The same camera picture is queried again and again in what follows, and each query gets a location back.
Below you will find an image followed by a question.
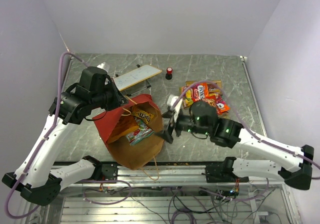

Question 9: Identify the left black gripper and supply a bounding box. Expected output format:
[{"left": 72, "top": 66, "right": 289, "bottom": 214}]
[{"left": 90, "top": 78, "right": 130, "bottom": 111}]

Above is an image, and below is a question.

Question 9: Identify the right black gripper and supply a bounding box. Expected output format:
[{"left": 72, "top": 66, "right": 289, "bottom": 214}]
[{"left": 154, "top": 107, "right": 211, "bottom": 143}]

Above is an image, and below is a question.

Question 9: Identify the yellow M&Ms bag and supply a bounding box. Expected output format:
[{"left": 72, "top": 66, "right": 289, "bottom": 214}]
[{"left": 131, "top": 105, "right": 155, "bottom": 125}]

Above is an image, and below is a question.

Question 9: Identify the teal mint candy bag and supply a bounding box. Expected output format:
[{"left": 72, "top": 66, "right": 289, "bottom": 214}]
[{"left": 126, "top": 123, "right": 153, "bottom": 146}]

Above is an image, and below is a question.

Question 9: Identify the red paper bag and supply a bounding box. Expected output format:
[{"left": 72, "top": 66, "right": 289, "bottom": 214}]
[{"left": 93, "top": 94, "right": 164, "bottom": 170}]

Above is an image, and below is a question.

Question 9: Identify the orange Foxs fruits candy bag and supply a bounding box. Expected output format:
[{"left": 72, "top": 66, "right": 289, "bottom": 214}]
[{"left": 182, "top": 83, "right": 209, "bottom": 108}]

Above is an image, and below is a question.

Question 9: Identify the brown kettle chips bag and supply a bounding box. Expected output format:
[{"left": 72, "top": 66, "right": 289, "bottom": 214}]
[{"left": 185, "top": 80, "right": 231, "bottom": 117}]

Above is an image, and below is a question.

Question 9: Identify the yellow orange snack packet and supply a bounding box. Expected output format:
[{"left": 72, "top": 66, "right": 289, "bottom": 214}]
[{"left": 107, "top": 115, "right": 139, "bottom": 144}]

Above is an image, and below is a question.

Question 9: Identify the red snack packet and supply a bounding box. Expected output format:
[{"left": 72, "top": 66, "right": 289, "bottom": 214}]
[{"left": 202, "top": 93, "right": 219, "bottom": 108}]

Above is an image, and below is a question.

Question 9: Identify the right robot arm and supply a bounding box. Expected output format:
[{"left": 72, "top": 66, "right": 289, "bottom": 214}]
[{"left": 156, "top": 101, "right": 314, "bottom": 190}]

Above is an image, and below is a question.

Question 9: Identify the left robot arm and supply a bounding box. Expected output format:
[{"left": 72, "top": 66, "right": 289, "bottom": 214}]
[{"left": 2, "top": 66, "right": 127, "bottom": 206}]

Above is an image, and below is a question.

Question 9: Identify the red black stamp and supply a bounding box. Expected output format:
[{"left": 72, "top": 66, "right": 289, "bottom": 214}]
[{"left": 165, "top": 67, "right": 173, "bottom": 80}]

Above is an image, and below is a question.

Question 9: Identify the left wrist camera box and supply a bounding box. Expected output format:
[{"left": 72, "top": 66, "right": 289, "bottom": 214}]
[{"left": 97, "top": 62, "right": 110, "bottom": 72}]

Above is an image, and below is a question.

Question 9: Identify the aluminium rail frame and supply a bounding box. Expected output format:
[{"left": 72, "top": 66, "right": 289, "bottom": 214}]
[{"left": 25, "top": 162, "right": 301, "bottom": 223}]

